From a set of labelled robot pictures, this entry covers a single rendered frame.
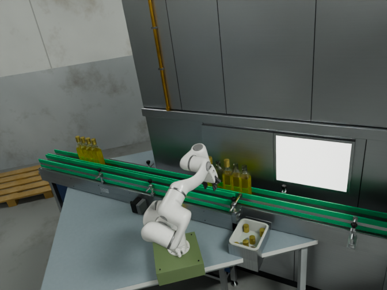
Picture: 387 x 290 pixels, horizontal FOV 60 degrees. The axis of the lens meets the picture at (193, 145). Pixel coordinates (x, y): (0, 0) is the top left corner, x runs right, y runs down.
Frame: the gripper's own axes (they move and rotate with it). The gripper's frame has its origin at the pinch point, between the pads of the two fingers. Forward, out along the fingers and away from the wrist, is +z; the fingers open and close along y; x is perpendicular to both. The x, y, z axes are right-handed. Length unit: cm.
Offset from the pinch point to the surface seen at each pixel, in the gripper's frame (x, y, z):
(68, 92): -154, 298, 65
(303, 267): -6, -45, 72
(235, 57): -58, -1, -43
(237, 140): -42.1, 0.6, 5.2
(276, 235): -9, -30, 47
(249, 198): -18.7, -11.3, 29.8
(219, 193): -16.8, 7.3, 28.8
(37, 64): -150, 319, 20
